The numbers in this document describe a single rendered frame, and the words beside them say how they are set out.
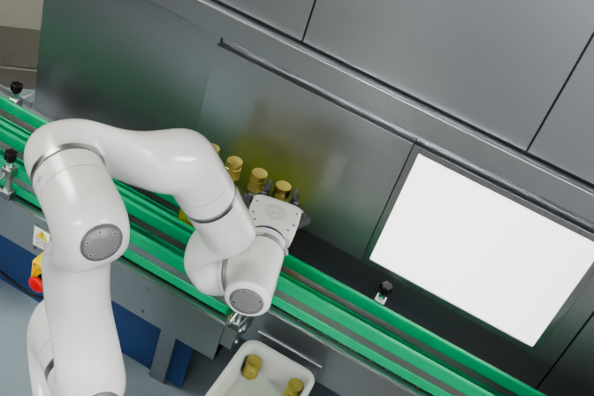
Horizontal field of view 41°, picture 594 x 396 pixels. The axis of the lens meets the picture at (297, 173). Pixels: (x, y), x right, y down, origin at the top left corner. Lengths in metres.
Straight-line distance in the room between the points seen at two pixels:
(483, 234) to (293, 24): 0.58
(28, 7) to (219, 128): 2.33
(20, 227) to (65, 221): 0.89
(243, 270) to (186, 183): 0.32
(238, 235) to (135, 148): 0.25
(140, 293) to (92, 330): 0.54
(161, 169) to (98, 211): 0.12
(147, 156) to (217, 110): 0.69
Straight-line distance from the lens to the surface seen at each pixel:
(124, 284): 1.83
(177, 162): 1.12
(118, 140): 1.13
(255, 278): 1.39
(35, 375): 1.50
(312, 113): 1.68
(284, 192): 1.64
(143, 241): 1.74
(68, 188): 1.07
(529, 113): 1.57
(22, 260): 2.04
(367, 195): 1.73
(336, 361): 1.79
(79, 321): 1.27
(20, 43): 4.13
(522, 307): 1.78
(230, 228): 1.25
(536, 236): 1.67
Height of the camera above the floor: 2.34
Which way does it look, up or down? 37 degrees down
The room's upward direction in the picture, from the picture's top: 20 degrees clockwise
